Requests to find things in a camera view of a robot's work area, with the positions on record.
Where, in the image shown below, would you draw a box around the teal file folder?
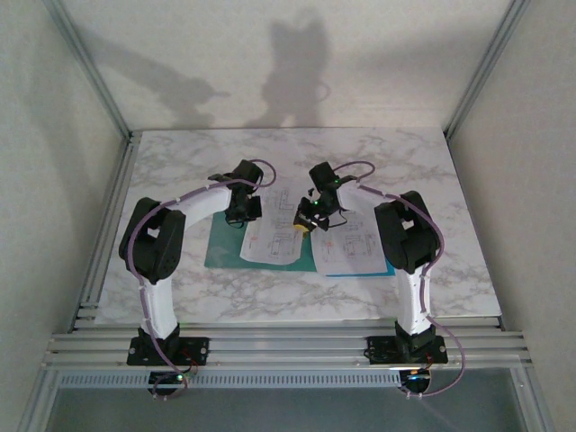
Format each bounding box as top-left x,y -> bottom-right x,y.
203,209 -> 398,279

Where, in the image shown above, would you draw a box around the aluminium mounting rails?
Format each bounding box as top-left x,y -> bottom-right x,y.
40,317 -> 536,373

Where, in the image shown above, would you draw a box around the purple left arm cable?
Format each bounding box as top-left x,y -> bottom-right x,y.
127,157 -> 277,402

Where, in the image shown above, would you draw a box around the aluminium side rail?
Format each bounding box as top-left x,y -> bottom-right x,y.
69,132 -> 141,332

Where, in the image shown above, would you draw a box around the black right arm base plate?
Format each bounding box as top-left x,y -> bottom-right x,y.
366,335 -> 449,365

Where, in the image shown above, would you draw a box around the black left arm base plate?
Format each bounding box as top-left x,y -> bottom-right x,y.
127,336 -> 212,366

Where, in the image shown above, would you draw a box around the grey slotted cable duct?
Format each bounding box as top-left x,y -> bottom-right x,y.
57,371 -> 402,389

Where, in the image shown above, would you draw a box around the aluminium frame post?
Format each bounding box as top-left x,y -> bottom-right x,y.
443,0 -> 533,140
42,0 -> 132,141

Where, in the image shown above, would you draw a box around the aluminium frame leg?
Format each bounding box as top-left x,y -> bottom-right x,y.
510,366 -> 557,432
15,368 -> 59,432

